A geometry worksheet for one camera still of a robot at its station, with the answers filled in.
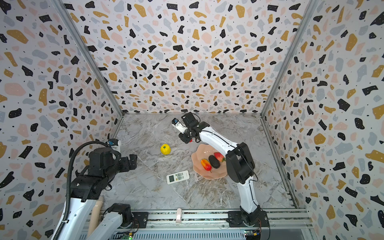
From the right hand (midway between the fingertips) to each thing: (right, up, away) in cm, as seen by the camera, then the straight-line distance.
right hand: (180, 131), depth 90 cm
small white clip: (+2, -41, -17) cm, 44 cm away
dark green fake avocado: (+20, -19, +1) cm, 28 cm away
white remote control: (-1, -26, -2) cm, 27 cm away
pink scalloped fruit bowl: (+14, -13, +7) cm, 21 cm away
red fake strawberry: (+24, -15, +1) cm, 28 cm away
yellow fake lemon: (-10, -11, +5) cm, 16 cm away
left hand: (-23, -10, -19) cm, 32 cm away
